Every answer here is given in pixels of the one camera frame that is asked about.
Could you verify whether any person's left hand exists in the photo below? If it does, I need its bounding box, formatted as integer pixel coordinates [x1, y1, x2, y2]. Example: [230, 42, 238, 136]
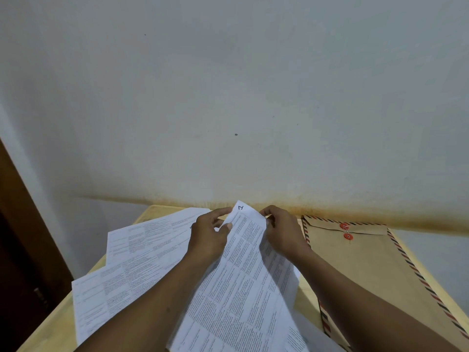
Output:
[185, 207, 234, 267]

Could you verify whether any person's right hand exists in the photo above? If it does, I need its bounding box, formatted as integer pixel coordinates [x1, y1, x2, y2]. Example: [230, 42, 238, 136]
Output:
[259, 205, 316, 267]

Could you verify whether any pile of printed white papers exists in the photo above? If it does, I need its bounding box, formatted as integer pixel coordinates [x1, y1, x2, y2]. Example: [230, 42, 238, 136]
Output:
[71, 207, 345, 352]

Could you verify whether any brown envelope with striped edge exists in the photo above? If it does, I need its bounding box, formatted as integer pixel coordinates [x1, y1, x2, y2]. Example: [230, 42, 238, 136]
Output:
[301, 215, 469, 352]

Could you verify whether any person's left forearm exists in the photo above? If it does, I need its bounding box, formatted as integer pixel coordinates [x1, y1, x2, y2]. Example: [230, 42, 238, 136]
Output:
[75, 252, 217, 352]

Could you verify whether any person's right forearm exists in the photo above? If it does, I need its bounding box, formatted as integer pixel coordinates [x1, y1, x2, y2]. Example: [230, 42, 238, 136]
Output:
[293, 251, 462, 352]

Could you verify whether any dark wooden door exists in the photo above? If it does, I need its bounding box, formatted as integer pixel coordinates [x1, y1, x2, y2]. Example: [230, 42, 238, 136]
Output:
[0, 212, 52, 352]

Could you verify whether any brown wooden door frame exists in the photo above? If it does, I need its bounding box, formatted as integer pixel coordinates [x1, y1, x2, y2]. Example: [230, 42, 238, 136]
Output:
[0, 139, 74, 301]

